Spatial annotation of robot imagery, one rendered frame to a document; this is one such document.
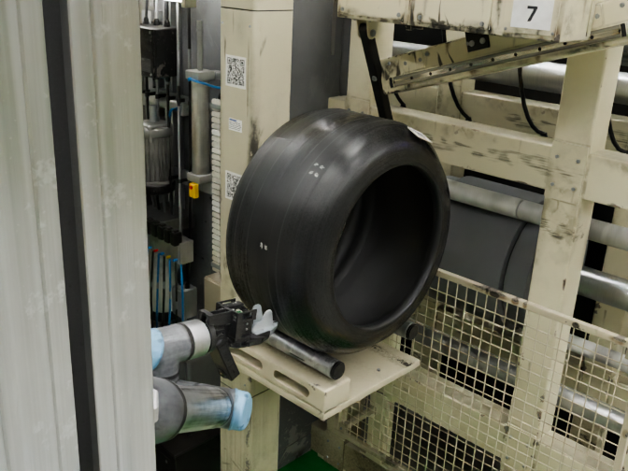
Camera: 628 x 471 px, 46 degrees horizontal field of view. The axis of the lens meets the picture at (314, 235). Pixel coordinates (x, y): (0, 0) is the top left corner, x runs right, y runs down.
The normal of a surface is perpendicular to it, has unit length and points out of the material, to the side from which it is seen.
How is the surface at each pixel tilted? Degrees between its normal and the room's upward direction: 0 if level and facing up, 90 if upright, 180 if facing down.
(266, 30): 90
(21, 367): 90
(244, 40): 90
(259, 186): 58
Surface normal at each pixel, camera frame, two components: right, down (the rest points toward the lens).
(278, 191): -0.57, -0.30
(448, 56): -0.70, 0.22
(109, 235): 0.82, 0.24
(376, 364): 0.04, -0.93
